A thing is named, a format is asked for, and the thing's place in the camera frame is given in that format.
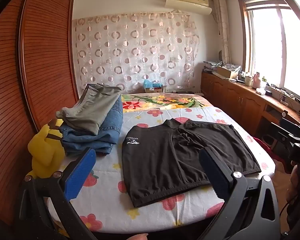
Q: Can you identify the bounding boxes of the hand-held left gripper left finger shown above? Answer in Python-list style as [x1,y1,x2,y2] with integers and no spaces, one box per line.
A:
[16,147,97,240]

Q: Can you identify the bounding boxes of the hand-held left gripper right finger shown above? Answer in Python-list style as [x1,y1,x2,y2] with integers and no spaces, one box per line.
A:
[198,146,282,240]

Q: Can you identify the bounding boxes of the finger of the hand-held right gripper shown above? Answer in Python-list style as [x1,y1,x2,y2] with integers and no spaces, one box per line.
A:
[271,122,300,144]

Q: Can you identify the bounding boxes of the black shorts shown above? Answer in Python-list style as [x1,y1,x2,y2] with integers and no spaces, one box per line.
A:
[122,118,262,208]

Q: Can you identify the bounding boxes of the grey folded pants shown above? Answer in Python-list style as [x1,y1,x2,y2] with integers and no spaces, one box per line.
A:
[56,83,122,135]

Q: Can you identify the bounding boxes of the person's right hand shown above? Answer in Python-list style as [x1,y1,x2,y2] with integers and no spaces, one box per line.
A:
[286,165,300,204]

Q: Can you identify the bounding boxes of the person's left hand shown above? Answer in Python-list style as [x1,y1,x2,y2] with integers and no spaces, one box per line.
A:
[126,233,149,240]

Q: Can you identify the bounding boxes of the dark waste bin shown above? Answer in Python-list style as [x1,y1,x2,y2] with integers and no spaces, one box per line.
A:
[261,135,273,153]

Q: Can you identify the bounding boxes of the red cloth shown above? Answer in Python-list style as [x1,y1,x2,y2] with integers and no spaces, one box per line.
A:
[252,136,273,155]

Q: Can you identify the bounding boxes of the yellow plush toy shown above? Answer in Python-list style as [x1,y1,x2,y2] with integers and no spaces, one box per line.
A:
[27,118,65,179]

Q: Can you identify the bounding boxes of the blue folded jeans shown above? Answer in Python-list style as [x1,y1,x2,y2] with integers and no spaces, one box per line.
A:
[59,97,124,157]

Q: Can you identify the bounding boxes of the pink figurine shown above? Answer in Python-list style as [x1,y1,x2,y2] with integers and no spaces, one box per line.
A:
[252,72,262,88]

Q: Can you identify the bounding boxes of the wooden cabinet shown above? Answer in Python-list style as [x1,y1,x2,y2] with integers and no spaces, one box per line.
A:
[201,70,300,145]

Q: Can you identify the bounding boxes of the strawberry print bed sheet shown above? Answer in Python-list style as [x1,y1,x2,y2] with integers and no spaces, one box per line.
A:
[46,106,275,227]

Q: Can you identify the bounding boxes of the floral blanket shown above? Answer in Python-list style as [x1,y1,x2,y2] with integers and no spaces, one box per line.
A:
[120,92,210,113]

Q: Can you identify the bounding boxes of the patterned open box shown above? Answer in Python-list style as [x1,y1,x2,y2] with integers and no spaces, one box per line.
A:
[216,64,241,79]

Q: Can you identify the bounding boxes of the wooden framed window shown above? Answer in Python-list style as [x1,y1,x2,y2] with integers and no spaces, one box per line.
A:
[237,0,300,100]

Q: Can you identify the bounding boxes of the cardboard box with blue bag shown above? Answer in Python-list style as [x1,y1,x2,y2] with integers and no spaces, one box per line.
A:
[143,79,164,93]

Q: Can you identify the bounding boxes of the stack of folded fabric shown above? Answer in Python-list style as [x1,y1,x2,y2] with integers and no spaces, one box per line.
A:
[202,60,224,72]

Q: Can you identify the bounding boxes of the wooden louvered wardrobe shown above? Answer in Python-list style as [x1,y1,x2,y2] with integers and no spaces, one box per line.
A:
[0,0,79,225]

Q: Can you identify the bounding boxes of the patterned window curtain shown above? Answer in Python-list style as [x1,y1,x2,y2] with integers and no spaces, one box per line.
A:
[212,0,230,64]

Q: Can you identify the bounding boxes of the circle patterned sheer curtain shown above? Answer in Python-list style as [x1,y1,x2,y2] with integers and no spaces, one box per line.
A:
[72,11,200,93]

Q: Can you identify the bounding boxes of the wall air conditioner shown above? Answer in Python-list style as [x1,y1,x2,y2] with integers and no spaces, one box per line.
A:
[164,0,212,15]

